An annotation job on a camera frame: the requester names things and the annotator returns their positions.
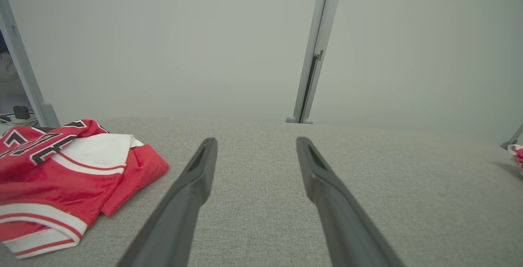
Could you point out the white power strip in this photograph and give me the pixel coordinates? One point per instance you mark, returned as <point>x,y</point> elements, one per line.
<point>16,120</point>

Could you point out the red shorts white trim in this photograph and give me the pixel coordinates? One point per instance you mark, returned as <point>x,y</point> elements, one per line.
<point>518,154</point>

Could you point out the grey partition posts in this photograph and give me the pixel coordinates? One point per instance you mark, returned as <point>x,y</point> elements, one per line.
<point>291,119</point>

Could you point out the grey partition post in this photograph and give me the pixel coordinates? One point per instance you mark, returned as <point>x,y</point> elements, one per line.
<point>322,34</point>

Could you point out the grey partition foot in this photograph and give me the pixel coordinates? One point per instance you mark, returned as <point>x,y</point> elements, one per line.
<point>512,138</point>

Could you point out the red jersey with lettering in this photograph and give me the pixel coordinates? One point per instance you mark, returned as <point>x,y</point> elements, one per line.
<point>61,185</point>

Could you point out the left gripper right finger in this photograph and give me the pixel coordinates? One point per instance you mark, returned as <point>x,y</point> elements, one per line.
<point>339,218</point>

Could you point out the slanted grey frame post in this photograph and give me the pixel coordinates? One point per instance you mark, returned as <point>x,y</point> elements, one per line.
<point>24,75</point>

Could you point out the black power adapter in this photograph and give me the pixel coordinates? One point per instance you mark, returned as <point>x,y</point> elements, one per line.
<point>21,112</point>

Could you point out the grey post foot cap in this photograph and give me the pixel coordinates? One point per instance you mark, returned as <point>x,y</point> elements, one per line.
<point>307,121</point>

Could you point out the white fan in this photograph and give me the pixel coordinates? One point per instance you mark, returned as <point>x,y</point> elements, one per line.
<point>6,68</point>

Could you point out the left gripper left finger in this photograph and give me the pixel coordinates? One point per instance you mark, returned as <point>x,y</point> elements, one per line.
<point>184,209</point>

